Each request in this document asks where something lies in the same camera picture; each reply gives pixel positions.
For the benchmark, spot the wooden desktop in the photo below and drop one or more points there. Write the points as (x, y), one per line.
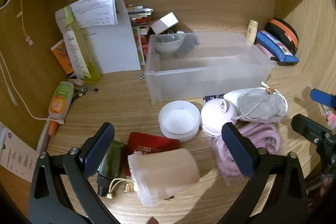
(118, 113)

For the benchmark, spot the white receipt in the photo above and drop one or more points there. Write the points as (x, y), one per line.
(15, 155)

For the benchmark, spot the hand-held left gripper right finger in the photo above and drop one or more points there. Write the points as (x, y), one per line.
(236, 151)

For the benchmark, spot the pink pouch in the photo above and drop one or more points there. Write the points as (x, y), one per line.
(263, 50)

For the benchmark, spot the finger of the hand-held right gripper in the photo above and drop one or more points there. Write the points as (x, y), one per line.
(309, 127)
(323, 98)

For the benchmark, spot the pink round device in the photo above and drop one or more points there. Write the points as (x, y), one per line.
(215, 116)

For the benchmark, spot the black item in box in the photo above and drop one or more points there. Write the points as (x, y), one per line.
(190, 44)

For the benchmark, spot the small blue box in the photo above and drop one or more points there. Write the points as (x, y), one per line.
(211, 98)

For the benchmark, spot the small white box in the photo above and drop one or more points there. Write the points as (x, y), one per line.
(165, 22)

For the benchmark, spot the translucent beige plastic jar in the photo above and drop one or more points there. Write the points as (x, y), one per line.
(168, 171)

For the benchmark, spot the clear plastic storage box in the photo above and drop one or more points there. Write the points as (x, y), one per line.
(210, 74)

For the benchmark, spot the blue pencil case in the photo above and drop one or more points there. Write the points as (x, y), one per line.
(275, 47)

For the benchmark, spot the dark green bottle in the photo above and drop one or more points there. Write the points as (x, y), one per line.
(113, 161)

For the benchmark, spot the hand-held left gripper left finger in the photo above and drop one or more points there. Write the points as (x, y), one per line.
(97, 150)

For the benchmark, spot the bundle of makeup brushes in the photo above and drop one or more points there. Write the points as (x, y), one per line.
(81, 88)

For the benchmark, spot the stack of booklets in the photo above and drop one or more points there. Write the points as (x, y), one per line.
(140, 29)

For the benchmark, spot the cream lip balm tube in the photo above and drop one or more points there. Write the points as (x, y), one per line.
(252, 29)

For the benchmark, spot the green sticky tab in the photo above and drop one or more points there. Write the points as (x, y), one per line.
(68, 15)

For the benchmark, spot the black orange round case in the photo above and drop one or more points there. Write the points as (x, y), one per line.
(286, 29)

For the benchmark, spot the yellow-green liquid bottle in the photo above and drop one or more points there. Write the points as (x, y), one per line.
(84, 61)

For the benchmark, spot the glass bowl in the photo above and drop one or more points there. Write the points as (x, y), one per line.
(169, 45)

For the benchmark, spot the white paper sheets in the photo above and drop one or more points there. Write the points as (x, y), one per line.
(115, 45)

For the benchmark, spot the green orange sunscreen tube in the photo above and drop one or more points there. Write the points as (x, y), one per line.
(59, 103)

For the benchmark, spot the white round jar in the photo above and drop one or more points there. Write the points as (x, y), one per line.
(179, 120)

